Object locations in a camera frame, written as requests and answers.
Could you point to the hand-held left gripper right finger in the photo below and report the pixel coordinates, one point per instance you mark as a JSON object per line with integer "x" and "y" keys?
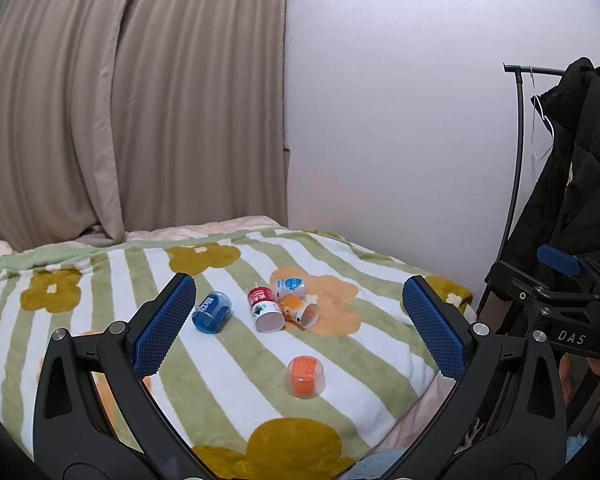
{"x": 436, "y": 332}

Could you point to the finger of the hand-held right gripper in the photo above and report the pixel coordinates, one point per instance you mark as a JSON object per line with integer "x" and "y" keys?
{"x": 557, "y": 259}

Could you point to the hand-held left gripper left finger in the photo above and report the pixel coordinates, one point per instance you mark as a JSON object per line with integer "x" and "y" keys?
{"x": 164, "y": 327}

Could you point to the blue label plastic cup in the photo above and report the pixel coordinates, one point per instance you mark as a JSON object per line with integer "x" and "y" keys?
{"x": 211, "y": 314}

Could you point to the red label plastic cup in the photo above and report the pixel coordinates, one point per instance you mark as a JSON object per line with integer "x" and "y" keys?
{"x": 264, "y": 307}

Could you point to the white and blue label cup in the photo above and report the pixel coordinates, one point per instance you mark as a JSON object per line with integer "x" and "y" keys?
{"x": 290, "y": 287}

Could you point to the orange label cup white rim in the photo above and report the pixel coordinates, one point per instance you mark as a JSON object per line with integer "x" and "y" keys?
{"x": 299, "y": 311}

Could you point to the orange clear plastic cup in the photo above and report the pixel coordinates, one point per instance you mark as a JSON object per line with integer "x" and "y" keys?
{"x": 306, "y": 376}

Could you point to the green striped floral blanket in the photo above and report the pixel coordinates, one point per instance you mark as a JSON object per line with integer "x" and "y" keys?
{"x": 240, "y": 360}

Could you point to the black padded jacket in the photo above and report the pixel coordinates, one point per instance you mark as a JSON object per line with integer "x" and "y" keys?
{"x": 575, "y": 175}

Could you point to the black clothes rack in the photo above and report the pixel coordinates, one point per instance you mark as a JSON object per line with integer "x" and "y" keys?
{"x": 516, "y": 160}

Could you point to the beige curtain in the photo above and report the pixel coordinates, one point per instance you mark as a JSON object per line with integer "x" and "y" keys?
{"x": 130, "y": 100}

